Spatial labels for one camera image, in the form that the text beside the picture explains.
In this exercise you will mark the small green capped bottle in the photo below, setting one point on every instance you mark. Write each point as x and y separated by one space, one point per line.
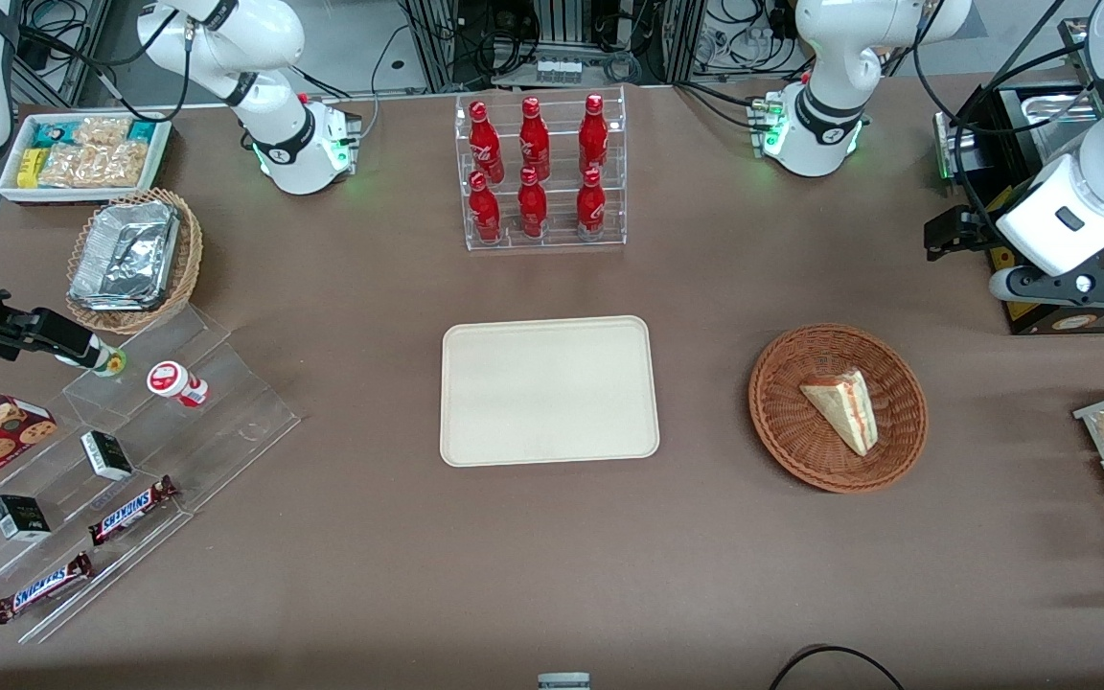
111 362

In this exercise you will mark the cream plastic tray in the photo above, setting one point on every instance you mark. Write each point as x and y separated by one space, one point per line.
547 393

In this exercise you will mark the white rectangular snack bin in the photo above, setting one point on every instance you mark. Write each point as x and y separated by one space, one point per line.
11 187

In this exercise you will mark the red white yoghurt bottle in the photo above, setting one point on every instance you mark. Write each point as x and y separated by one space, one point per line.
173 380

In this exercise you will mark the steel pan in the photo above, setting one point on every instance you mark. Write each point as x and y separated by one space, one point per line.
1041 105

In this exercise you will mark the clear acrylic stepped shelf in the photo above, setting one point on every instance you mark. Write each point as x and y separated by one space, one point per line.
226 412

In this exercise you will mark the large clear cracker bag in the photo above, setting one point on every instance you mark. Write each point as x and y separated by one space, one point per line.
92 165

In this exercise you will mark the small clear cracker bag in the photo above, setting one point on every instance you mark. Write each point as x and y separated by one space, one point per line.
102 130

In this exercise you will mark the aluminium frame rack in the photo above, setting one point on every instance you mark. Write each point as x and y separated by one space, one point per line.
442 43

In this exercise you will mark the white power strip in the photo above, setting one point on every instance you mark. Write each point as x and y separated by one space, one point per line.
558 70

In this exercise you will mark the small black box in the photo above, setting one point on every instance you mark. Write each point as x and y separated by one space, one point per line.
20 517
107 455

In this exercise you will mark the clear acrylic bottle rack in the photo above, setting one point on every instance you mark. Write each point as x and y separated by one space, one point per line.
557 240

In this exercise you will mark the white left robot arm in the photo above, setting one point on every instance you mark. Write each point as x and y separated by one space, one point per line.
835 57

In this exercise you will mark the red drink bottle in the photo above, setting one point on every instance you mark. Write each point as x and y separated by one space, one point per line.
532 208
593 139
485 211
485 144
590 206
534 142

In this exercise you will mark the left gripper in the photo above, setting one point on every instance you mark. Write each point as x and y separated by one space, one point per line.
972 231

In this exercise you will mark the brown round wicker basket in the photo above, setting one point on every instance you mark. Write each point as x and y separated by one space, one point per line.
792 431

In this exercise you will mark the Snickers chocolate bar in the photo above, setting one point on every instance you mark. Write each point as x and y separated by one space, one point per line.
41 587
130 510

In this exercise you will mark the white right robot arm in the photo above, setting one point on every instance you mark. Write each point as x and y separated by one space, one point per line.
274 125

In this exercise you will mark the small grey device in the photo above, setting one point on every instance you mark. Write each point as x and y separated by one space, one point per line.
563 681

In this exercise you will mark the triangle sandwich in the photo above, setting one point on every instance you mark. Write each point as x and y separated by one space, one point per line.
844 407

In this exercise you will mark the yellow snack packet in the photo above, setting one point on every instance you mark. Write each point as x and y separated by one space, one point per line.
30 168

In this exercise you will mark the light wicker basket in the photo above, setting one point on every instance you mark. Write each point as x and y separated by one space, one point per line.
190 259

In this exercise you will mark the stack of foil trays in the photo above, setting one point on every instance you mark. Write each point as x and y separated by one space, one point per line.
126 254

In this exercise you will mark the teal snack packet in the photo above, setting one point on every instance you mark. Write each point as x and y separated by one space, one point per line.
49 133
142 131

